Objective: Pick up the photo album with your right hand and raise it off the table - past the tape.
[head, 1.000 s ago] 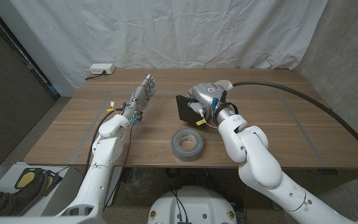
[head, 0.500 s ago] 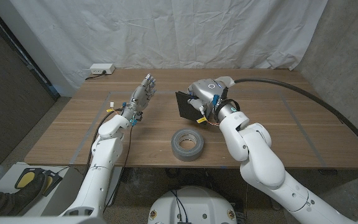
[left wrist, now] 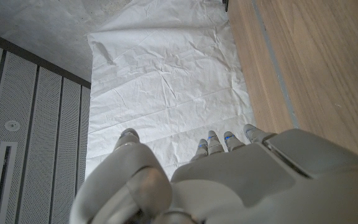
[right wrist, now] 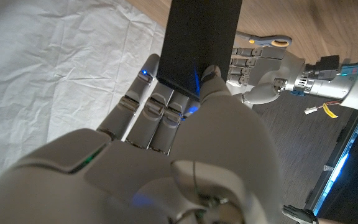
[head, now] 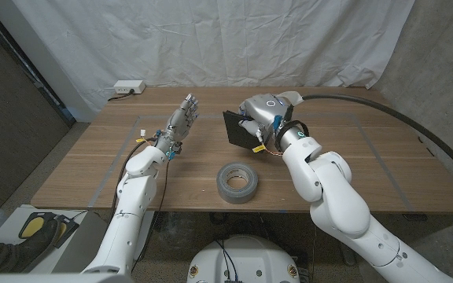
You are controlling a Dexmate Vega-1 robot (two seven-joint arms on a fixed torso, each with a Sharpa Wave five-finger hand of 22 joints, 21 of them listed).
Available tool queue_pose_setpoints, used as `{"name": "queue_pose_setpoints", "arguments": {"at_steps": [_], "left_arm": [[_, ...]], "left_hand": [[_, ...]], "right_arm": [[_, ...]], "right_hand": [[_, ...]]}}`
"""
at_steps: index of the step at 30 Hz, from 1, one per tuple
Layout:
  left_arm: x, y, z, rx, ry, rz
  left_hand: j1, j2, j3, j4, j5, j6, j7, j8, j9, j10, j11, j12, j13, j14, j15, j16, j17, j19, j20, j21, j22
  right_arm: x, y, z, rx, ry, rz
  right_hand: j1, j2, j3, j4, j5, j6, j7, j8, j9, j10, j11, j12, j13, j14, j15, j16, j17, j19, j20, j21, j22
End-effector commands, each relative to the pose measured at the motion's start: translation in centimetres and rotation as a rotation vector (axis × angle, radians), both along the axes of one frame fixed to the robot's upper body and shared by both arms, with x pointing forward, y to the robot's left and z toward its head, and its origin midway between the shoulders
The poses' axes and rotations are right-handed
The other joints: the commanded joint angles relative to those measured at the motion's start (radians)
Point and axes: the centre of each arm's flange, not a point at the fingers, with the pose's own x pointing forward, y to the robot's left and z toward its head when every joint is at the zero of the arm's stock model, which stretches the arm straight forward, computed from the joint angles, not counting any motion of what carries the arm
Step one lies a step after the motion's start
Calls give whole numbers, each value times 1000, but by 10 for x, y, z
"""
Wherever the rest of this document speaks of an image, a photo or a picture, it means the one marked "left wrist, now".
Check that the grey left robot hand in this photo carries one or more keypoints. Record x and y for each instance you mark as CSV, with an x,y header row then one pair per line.
x,y
244,186

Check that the black box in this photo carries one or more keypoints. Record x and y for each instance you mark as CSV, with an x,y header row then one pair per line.
x,y
225,4

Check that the white backdrop cloth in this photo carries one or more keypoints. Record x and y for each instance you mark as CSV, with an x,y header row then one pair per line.
x,y
166,71

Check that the round white ceiling sensor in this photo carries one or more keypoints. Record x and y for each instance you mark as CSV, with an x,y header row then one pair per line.
x,y
12,125

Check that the white ceiling slot vent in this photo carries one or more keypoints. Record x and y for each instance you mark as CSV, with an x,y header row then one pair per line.
x,y
2,177

